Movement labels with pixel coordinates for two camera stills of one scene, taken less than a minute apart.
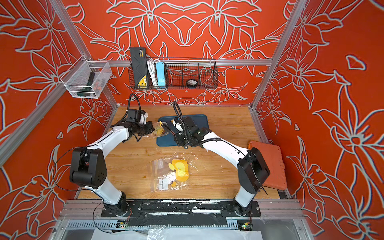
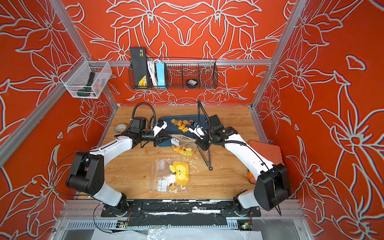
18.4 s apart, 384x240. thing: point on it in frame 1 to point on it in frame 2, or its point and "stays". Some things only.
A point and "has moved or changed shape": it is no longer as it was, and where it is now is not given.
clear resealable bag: [159, 131] has moved or changed shape
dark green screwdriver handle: [85, 91] stays
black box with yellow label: [138, 67] stays
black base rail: [162, 213] stays
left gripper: [150, 128] to [158, 139]
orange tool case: [271, 155] stays
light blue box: [160, 73] stays
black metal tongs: [165, 124] to [208, 162]
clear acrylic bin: [85, 79] stays
